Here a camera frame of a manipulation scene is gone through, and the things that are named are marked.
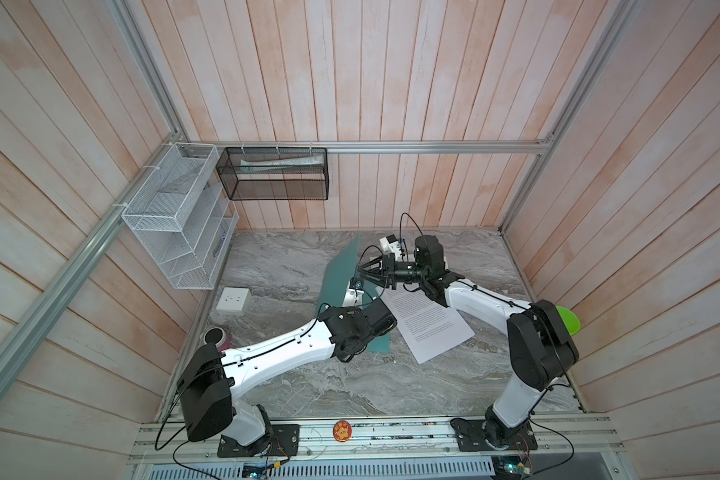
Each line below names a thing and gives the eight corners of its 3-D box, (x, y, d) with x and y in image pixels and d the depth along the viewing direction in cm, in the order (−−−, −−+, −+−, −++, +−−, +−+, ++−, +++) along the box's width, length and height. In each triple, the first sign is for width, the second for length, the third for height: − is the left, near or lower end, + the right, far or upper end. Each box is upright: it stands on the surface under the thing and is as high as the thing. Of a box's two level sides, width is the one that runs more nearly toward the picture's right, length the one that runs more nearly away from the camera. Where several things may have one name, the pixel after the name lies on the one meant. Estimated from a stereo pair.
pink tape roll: (209, 351, 91) (201, 342, 86) (214, 336, 94) (206, 327, 89) (229, 351, 91) (222, 342, 86) (233, 336, 94) (226, 327, 89)
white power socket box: (220, 314, 99) (215, 308, 95) (226, 294, 104) (222, 287, 100) (248, 314, 99) (244, 308, 95) (253, 294, 104) (250, 287, 100)
